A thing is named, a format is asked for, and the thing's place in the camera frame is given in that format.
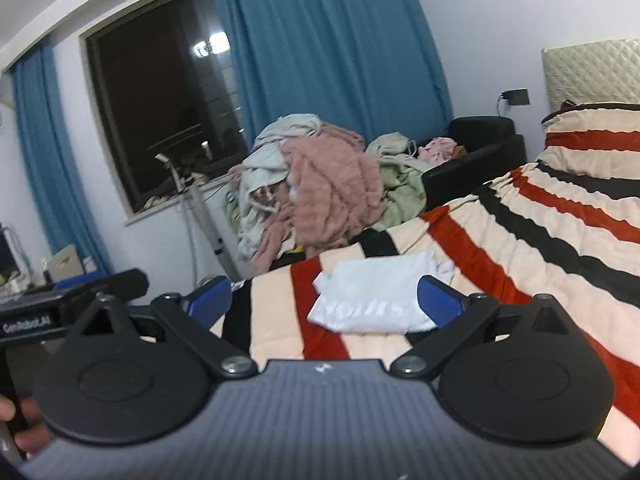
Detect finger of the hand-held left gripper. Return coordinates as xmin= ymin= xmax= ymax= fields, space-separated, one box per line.
xmin=97 ymin=268 xmax=150 ymax=306

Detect white t-shirt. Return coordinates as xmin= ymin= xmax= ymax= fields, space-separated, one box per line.
xmin=306 ymin=249 xmax=456 ymax=336

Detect pale green cloth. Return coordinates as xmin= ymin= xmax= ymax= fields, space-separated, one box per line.
xmin=366 ymin=132 xmax=427 ymax=235

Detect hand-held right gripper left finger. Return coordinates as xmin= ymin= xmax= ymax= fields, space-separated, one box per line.
xmin=69 ymin=275 xmax=259 ymax=381

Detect pink fuzzy blanket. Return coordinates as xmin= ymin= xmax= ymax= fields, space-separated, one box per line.
xmin=250 ymin=127 xmax=386 ymax=273

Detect red black striped blanket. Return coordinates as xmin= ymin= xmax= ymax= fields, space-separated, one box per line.
xmin=210 ymin=102 xmax=640 ymax=463

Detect small pink cloth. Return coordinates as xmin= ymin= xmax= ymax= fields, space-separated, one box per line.
xmin=416 ymin=136 xmax=459 ymax=164

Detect beige storage box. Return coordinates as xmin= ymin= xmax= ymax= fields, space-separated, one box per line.
xmin=46 ymin=244 xmax=85 ymax=280

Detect black sofa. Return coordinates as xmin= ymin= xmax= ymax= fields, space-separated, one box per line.
xmin=421 ymin=116 xmax=527 ymax=212

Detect dark window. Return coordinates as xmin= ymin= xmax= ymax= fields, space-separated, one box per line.
xmin=79 ymin=0 xmax=252 ymax=217

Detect wall plug charger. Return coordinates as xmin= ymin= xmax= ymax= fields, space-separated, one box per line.
xmin=497 ymin=88 xmax=530 ymax=108

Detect quilted beige headboard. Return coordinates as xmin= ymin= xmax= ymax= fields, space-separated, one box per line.
xmin=542 ymin=37 xmax=640 ymax=114

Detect blue curtain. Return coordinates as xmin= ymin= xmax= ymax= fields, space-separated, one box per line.
xmin=206 ymin=0 xmax=455 ymax=156
xmin=10 ymin=39 xmax=115 ymax=277

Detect person's left hand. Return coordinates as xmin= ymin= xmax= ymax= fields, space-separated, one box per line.
xmin=0 ymin=394 xmax=52 ymax=458

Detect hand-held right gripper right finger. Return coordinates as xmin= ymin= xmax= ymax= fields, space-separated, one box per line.
xmin=389 ymin=274 xmax=577 ymax=382

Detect white pole stand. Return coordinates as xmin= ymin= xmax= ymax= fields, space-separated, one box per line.
xmin=154 ymin=152 xmax=242 ymax=282

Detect grey-white cloth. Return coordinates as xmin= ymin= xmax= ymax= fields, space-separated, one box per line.
xmin=234 ymin=113 xmax=325 ymax=262

